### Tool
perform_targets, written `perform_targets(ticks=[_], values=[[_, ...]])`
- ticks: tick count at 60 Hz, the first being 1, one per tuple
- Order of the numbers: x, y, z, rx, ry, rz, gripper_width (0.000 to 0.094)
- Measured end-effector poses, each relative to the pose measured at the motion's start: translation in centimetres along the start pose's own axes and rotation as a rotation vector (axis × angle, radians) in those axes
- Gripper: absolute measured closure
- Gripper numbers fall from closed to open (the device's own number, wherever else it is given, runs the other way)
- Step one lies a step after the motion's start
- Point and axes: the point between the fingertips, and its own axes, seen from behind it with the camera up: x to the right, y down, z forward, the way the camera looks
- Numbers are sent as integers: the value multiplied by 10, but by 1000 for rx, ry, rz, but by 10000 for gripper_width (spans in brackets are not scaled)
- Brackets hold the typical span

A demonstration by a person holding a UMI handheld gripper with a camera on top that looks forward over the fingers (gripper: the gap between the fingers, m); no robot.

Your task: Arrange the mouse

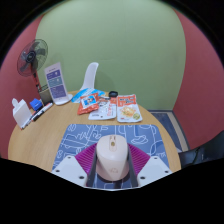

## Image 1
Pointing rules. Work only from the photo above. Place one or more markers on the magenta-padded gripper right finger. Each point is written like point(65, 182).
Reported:
point(154, 170)

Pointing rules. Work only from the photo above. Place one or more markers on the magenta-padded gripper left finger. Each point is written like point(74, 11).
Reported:
point(68, 170)

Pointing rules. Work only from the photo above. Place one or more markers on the beige computer mouse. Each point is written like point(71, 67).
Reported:
point(112, 156)

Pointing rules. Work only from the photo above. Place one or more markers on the blue-grey patterned mouse pad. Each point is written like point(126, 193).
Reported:
point(76, 136)

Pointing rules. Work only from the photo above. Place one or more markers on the black office chair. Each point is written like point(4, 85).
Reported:
point(206, 150)

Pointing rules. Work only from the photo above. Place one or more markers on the white marker pen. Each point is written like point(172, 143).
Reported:
point(27, 122)

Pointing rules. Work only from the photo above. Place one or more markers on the black marker pen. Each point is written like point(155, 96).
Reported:
point(42, 111)

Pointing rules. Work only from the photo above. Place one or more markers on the orange and yellow snack packet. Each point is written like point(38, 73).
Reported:
point(129, 108)

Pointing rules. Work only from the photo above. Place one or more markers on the white snack packet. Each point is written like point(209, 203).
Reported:
point(105, 110)

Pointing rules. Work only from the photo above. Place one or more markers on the white tissue box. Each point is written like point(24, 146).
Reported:
point(21, 115)

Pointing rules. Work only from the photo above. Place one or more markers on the small blue box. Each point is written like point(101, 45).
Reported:
point(36, 104)

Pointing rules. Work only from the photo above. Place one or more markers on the light blue packet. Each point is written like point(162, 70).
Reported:
point(80, 94)

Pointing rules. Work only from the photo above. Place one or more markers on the dark pen cup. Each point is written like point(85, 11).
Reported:
point(45, 96)

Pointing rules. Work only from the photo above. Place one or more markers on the small black round object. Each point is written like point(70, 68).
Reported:
point(113, 93)

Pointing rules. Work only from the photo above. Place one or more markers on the white plastic chair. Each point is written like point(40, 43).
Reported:
point(90, 76)

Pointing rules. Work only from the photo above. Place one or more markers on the black standing fan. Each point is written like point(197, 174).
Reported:
point(32, 56)

